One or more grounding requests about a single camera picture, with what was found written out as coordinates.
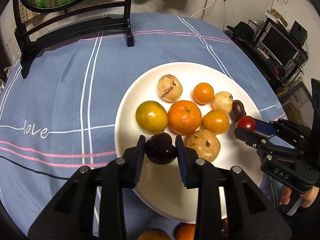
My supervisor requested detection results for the blue plaid tablecloth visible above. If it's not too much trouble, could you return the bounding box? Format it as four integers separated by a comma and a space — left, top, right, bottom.
0, 12, 288, 240

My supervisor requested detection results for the round goldfish table screen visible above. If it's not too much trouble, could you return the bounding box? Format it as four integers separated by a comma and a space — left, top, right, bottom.
14, 0, 135, 79

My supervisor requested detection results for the red cherry tomato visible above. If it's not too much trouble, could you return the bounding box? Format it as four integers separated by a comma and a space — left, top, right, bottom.
236, 116, 256, 132

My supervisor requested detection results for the small orange citrus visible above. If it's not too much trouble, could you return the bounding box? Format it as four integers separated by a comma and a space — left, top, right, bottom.
201, 109, 230, 134
175, 224, 197, 240
193, 82, 215, 105

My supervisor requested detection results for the person's right hand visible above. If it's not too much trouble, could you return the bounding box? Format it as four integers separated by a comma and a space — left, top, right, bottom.
279, 186, 320, 208

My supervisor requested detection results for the black hat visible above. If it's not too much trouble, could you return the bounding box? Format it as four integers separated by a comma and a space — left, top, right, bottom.
226, 21, 255, 40

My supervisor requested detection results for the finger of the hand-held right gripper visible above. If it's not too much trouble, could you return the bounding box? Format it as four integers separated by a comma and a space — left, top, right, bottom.
234, 127, 302, 165
255, 119, 313, 150

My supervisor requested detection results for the clear plastic bag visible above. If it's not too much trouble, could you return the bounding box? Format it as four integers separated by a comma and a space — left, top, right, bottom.
0, 47, 20, 85

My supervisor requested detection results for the striped pepino melon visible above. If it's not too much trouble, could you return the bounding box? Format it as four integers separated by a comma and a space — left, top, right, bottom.
157, 74, 183, 102

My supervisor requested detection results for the white power cable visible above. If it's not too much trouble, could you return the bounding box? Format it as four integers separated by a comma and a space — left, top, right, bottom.
190, 0, 220, 20

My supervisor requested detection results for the small dark purple fruit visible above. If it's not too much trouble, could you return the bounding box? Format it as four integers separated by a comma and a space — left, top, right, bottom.
232, 100, 246, 122
145, 133, 178, 165

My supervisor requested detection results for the green-yellow mandarin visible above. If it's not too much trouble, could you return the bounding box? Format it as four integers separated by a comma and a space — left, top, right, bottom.
135, 101, 168, 133

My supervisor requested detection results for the black speaker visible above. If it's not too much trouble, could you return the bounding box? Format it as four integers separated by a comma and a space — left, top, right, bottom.
289, 21, 308, 43

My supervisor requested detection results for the beige round fruit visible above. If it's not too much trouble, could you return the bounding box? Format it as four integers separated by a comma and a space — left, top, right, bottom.
187, 129, 221, 163

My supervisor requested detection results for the white round plate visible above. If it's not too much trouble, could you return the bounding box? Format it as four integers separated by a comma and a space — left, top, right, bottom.
114, 62, 263, 224

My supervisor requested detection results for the cream round fruit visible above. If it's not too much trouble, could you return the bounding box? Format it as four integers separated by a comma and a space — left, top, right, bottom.
212, 91, 234, 114

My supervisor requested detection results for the computer monitor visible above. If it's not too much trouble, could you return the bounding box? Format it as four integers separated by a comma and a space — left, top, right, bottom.
260, 26, 299, 64

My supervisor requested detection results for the black metal desk rack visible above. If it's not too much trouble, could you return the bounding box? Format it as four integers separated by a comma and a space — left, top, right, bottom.
226, 19, 309, 95

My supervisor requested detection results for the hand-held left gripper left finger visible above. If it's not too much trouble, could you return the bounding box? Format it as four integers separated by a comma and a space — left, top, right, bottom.
30, 135, 147, 240

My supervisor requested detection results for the cardboard box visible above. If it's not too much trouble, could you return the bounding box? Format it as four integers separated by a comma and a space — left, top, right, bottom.
277, 80, 314, 128

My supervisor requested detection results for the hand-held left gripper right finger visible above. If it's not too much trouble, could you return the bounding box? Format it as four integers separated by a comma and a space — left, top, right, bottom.
175, 135, 293, 240

